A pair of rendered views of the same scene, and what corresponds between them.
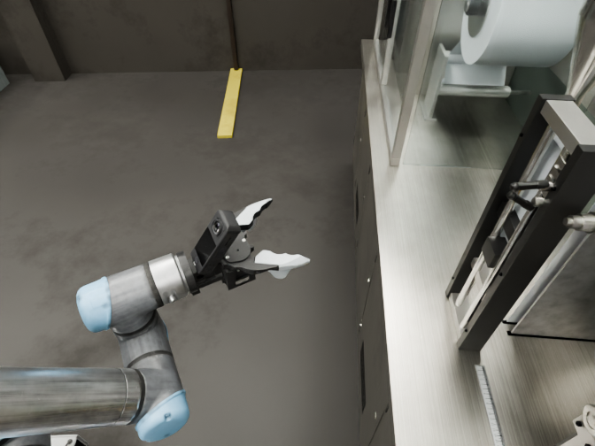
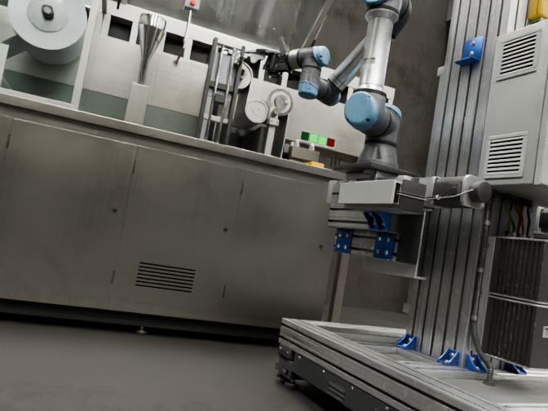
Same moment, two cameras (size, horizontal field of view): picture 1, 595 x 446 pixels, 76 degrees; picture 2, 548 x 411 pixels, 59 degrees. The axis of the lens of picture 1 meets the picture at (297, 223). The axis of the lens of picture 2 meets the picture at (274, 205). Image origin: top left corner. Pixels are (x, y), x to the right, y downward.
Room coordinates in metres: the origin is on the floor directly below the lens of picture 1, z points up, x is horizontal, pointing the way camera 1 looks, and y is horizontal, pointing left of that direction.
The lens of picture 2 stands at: (1.11, 1.88, 0.49)
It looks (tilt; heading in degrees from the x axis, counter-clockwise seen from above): 4 degrees up; 246
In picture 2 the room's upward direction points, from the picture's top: 10 degrees clockwise
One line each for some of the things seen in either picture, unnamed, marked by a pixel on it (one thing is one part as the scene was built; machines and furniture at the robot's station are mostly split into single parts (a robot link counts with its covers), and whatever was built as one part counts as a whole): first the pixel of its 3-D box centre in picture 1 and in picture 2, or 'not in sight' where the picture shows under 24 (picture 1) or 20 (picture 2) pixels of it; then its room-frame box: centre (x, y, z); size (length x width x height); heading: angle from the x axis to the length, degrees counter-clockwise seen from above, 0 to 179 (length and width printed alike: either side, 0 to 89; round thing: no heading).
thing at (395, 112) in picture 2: not in sight; (382, 125); (0.10, 0.45, 0.98); 0.13 x 0.12 x 0.14; 28
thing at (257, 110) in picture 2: not in sight; (250, 115); (0.24, -0.61, 1.18); 0.26 x 0.12 x 0.12; 85
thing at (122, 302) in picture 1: (121, 298); (313, 58); (0.34, 0.28, 1.21); 0.11 x 0.08 x 0.09; 118
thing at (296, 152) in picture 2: not in sight; (292, 157); (-0.06, -0.62, 1.00); 0.40 x 0.16 x 0.06; 85
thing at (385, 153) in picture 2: not in sight; (378, 156); (0.10, 0.45, 0.87); 0.15 x 0.15 x 0.10
